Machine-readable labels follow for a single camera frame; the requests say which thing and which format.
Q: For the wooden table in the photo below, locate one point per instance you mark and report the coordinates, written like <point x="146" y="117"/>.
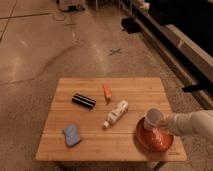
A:
<point x="94" y="120"/>

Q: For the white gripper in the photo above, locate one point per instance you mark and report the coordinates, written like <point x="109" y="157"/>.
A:
<point x="170" y="124"/>

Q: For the red ceramic bowl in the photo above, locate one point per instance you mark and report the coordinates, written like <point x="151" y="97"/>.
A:
<point x="153" y="140"/>

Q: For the black striped cylinder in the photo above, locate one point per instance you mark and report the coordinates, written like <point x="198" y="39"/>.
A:
<point x="84" y="101"/>

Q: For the black floor box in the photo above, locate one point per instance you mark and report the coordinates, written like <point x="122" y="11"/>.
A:
<point x="130" y="25"/>

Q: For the orange carrot toy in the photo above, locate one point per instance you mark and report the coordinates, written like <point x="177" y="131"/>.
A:
<point x="107" y="92"/>

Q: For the blue sponge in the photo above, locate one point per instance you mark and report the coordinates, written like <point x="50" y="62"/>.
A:
<point x="71" y="135"/>

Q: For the white plastic bottle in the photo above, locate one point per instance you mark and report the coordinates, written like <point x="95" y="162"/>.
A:
<point x="114" y="115"/>

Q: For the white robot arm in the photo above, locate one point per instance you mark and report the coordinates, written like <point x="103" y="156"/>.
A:
<point x="181" y="124"/>

